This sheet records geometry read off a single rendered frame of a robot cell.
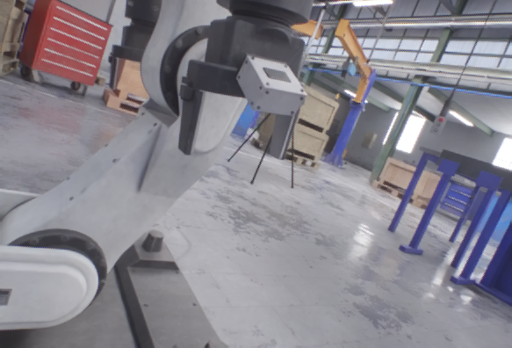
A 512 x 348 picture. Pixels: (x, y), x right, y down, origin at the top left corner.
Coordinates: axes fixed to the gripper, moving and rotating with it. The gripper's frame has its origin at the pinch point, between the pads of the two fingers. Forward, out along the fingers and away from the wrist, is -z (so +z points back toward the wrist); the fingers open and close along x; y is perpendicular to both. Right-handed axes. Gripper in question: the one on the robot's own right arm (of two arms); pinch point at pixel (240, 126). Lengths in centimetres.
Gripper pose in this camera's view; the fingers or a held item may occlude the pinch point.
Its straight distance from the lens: 34.6
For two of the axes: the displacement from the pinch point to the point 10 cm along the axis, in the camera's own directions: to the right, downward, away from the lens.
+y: -5.0, -3.1, 8.1
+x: 8.4, 0.4, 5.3
